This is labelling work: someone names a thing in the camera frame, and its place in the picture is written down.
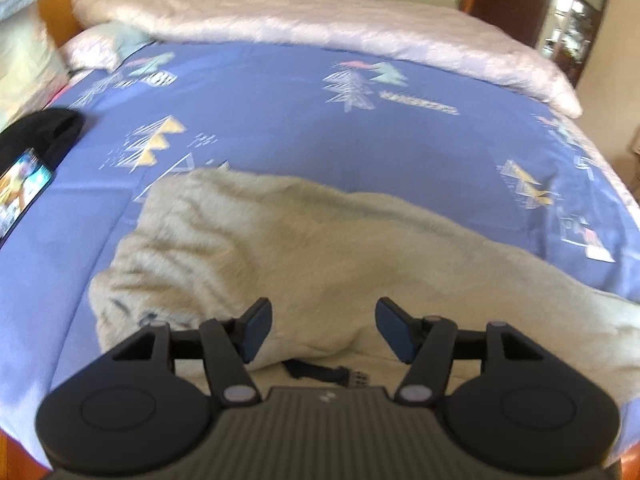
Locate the pale floral pillow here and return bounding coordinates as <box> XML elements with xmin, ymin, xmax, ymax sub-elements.
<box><xmin>0</xmin><ymin>0</ymin><xmax>71</xmax><ymax>133</ymax></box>

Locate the black cloth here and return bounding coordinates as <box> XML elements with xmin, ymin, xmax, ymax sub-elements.
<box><xmin>0</xmin><ymin>107</ymin><xmax>86</xmax><ymax>177</ymax></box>

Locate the smartphone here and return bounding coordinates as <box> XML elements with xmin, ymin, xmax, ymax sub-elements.
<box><xmin>0</xmin><ymin>147</ymin><xmax>55</xmax><ymax>252</ymax></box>

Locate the dark wooden cabinet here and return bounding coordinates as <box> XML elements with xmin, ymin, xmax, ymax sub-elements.
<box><xmin>470</xmin><ymin>0</ymin><xmax>617</xmax><ymax>87</ymax></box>

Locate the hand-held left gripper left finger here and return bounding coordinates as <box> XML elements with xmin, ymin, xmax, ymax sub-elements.
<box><xmin>112</xmin><ymin>297</ymin><xmax>262</xmax><ymax>409</ymax></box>

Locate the blue printed bedsheet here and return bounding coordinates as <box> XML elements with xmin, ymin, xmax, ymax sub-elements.
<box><xmin>0</xmin><ymin>42</ymin><xmax>640</xmax><ymax>463</ymax></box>

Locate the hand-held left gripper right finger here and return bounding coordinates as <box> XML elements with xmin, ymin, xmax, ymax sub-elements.
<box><xmin>375</xmin><ymin>297</ymin><xmax>544</xmax><ymax>409</ymax></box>

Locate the white and blue pillow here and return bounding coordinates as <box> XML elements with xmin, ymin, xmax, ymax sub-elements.
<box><xmin>60</xmin><ymin>22</ymin><xmax>157</xmax><ymax>74</ymax></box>

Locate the white quilt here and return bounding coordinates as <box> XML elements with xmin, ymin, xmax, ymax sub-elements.
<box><xmin>72</xmin><ymin>0</ymin><xmax>584</xmax><ymax>119</ymax></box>

